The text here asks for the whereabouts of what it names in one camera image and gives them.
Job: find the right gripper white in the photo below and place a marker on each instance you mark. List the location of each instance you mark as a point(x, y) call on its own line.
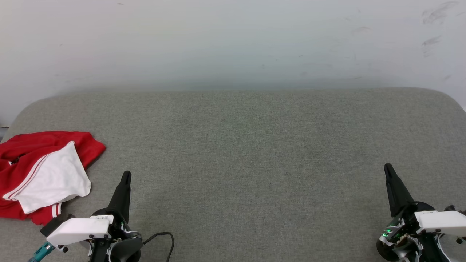
point(440, 222)

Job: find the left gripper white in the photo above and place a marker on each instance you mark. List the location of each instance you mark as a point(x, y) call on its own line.
point(78, 229)

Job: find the red and white shirt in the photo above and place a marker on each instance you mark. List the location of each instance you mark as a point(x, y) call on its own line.
point(54, 174)

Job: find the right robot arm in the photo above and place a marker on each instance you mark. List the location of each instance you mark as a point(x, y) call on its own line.
point(431, 251)

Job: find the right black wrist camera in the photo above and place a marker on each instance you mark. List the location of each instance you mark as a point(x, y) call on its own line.
point(453, 209)

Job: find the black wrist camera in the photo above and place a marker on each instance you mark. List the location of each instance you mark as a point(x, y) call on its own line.
point(453, 209)
point(54, 225)

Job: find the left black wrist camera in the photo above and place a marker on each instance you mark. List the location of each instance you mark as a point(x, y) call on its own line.
point(54, 225)

